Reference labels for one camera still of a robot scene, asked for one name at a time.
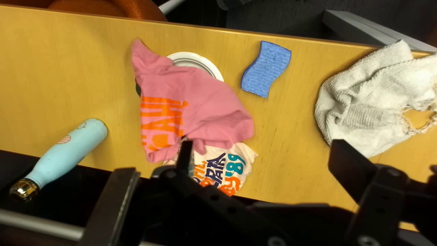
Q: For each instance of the pink shirt with orange print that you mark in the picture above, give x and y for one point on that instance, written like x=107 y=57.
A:
x=200 y=104

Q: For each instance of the white terry towel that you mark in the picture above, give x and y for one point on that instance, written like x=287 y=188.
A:
x=364 y=99

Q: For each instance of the grey metal tube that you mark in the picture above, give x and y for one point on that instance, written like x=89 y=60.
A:
x=171 y=5

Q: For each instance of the white paper plate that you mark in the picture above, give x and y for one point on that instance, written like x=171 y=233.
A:
x=200 y=61

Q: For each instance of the grey metal rail frame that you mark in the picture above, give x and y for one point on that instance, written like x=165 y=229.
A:
x=356 y=24

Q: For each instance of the orange chair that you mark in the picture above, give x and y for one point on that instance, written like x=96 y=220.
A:
x=104 y=6

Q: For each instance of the blue sponge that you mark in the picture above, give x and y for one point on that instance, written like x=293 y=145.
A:
x=267 y=68

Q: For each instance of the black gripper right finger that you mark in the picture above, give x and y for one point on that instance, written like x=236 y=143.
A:
x=387 y=209

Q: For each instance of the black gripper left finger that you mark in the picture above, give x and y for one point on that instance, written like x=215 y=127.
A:
x=200 y=213

